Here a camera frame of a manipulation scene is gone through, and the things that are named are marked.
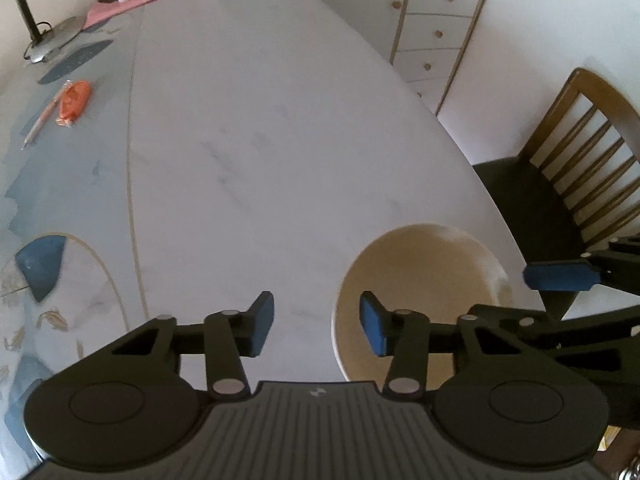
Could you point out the cream bowl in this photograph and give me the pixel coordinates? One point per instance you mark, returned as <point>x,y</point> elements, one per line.
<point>435,270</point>

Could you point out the pink pen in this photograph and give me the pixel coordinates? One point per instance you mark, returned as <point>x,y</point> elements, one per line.
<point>45,115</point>

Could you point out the wooden slat-back chair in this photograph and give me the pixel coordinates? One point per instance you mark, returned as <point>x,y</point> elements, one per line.
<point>565,170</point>

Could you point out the orange correction tape dispenser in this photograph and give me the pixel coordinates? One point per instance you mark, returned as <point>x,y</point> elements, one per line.
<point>74,102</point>

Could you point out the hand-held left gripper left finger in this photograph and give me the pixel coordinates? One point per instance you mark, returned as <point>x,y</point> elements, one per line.
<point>262,322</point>

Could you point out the grey desk lamp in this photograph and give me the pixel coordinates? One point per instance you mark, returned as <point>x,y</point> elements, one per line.
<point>47,40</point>

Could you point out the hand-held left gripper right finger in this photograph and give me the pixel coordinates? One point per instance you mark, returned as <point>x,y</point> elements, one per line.
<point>372,322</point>

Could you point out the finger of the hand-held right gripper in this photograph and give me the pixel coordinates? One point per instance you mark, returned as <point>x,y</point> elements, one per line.
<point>560,276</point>
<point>575,335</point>

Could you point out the white drawer cabinet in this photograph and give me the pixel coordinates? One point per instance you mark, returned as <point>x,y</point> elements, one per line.
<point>425,25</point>

